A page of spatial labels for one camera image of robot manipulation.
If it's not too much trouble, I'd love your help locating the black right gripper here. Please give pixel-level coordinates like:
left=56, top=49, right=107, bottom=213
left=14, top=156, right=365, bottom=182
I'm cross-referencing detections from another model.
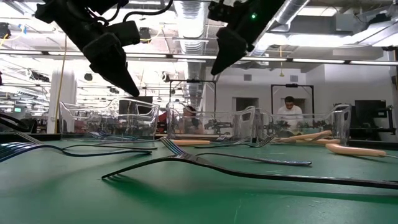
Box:
left=208, top=0, right=269, bottom=76

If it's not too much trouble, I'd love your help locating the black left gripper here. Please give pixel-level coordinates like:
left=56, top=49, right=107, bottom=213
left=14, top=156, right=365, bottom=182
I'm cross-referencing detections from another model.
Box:
left=34, top=0, right=141, bottom=97

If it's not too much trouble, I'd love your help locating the dark steel fork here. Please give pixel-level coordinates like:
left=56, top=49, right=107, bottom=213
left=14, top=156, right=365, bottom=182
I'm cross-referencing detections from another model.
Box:
left=101, top=154, right=398, bottom=190
left=14, top=131, right=159, bottom=151
left=194, top=135, right=275, bottom=149

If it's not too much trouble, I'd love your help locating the cream handled fork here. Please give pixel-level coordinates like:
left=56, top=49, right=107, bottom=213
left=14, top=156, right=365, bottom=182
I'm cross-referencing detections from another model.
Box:
left=273, top=129, right=333, bottom=144
left=325, top=142, right=398, bottom=160
left=295, top=138, right=342, bottom=145
left=172, top=138, right=249, bottom=147

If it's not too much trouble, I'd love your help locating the iridescent blue fork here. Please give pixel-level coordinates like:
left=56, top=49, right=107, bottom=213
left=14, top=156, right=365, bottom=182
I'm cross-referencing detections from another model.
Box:
left=0, top=141, right=153, bottom=163
left=160, top=136, right=313, bottom=167

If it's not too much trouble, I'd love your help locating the black ceiling device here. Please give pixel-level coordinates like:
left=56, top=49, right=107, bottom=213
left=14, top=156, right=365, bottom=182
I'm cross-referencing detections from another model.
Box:
left=139, top=27, right=152, bottom=44

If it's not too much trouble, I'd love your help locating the white pillar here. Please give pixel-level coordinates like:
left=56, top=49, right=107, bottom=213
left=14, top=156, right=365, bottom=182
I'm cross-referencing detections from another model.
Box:
left=46, top=60, right=78, bottom=134

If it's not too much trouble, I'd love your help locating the clear plastic bin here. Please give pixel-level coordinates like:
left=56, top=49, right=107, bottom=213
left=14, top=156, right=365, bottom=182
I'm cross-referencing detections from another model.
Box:
left=58, top=97, right=160, bottom=141
left=255, top=103, right=352, bottom=147
left=166, top=101, right=257, bottom=141

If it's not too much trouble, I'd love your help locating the long ceiling light bar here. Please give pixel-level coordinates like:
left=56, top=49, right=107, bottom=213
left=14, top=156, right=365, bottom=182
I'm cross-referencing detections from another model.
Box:
left=0, top=50, right=398, bottom=67

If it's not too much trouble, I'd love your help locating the person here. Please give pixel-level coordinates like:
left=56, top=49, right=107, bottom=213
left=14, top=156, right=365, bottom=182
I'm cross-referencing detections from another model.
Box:
left=276, top=95, right=304, bottom=131

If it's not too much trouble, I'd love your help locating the green table mat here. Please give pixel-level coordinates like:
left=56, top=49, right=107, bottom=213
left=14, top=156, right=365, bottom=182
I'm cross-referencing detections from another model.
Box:
left=0, top=136, right=398, bottom=224

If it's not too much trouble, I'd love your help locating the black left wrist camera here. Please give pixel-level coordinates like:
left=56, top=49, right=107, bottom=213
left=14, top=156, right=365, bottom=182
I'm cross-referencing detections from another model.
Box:
left=107, top=21, right=141, bottom=47

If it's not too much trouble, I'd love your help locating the silver round ventilation duct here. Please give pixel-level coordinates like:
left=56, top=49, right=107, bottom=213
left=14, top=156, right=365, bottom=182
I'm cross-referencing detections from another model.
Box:
left=173, top=0, right=208, bottom=110
left=248, top=0, right=312, bottom=68

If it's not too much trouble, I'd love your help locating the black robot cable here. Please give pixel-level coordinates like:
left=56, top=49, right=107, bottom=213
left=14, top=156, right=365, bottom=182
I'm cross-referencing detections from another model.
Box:
left=123, top=0, right=174, bottom=23

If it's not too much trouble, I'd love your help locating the black metal stand frame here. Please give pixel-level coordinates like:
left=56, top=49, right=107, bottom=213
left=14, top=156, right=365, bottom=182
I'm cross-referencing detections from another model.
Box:
left=271, top=83, right=315, bottom=119

